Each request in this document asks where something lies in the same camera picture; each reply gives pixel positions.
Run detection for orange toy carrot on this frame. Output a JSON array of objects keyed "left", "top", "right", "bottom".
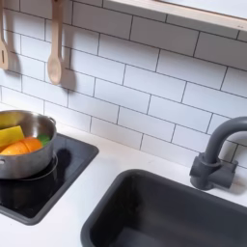
[{"left": 0, "top": 133, "right": 52, "bottom": 156}]

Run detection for dark grey sink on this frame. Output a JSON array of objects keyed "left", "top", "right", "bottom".
[{"left": 79, "top": 169, "right": 247, "bottom": 247}]

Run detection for grey tap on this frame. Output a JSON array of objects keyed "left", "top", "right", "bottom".
[{"left": 188, "top": 116, "right": 247, "bottom": 192}]

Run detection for black stove top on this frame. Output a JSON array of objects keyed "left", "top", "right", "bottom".
[{"left": 0, "top": 132, "right": 100, "bottom": 227}]

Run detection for wooden shelf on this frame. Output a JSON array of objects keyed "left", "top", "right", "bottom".
[{"left": 101, "top": 0, "right": 247, "bottom": 33}]

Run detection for yellow block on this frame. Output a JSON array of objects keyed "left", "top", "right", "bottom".
[{"left": 0, "top": 124, "right": 26, "bottom": 149}]

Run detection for wooden slotted spatula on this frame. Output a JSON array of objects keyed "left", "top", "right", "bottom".
[{"left": 0, "top": 0, "right": 10, "bottom": 71}]

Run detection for wooden spoon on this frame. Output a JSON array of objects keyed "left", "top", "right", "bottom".
[{"left": 46, "top": 0, "right": 67, "bottom": 86}]

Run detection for steel pot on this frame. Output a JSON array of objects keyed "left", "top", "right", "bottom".
[{"left": 0, "top": 109, "right": 58, "bottom": 180}]

